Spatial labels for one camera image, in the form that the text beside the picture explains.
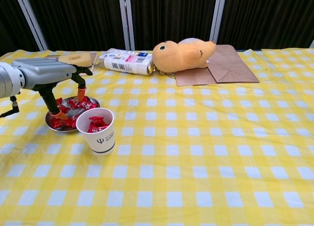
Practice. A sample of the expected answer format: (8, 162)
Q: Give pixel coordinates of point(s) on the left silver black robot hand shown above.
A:
(44, 72)

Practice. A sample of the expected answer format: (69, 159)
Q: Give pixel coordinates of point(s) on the round metal plate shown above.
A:
(94, 103)

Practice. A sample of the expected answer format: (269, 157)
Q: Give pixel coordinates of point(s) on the white paper cup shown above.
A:
(103, 140)

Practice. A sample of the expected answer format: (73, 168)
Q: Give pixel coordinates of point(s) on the yellow sponge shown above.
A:
(78, 58)

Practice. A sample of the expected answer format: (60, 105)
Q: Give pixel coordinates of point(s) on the brown spiral notebook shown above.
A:
(94, 61)

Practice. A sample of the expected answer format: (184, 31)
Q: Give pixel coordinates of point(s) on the black pleated curtain panel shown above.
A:
(269, 15)
(86, 15)
(9, 15)
(171, 15)

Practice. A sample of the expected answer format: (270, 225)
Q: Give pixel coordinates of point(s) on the white printed plastic package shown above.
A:
(127, 61)

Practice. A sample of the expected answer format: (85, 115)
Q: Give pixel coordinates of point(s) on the orange plush toy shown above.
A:
(176, 59)

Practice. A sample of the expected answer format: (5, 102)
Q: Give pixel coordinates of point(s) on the yellow white checkered tablecloth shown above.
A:
(171, 150)

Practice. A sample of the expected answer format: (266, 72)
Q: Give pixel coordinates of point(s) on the brown paper bag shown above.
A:
(193, 77)
(233, 64)

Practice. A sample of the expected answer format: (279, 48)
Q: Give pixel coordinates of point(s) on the grey metal frame post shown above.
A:
(218, 15)
(312, 43)
(126, 20)
(29, 17)

